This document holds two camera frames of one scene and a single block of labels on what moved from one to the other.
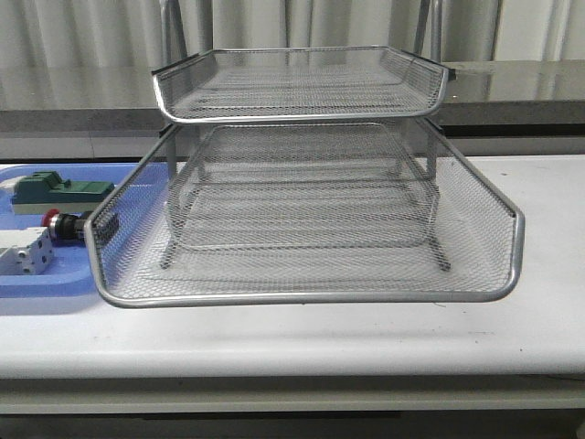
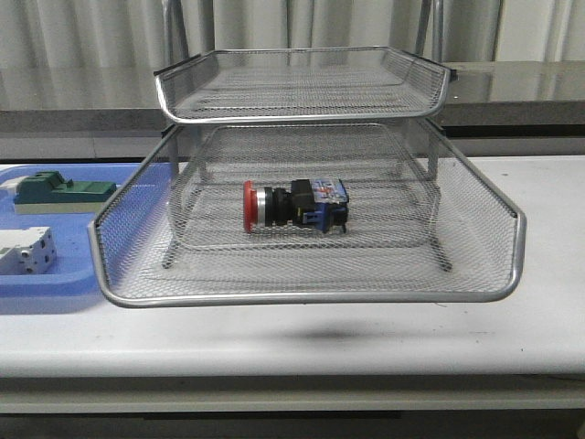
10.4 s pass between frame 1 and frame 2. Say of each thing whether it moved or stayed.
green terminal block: stayed
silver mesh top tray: stayed
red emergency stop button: moved
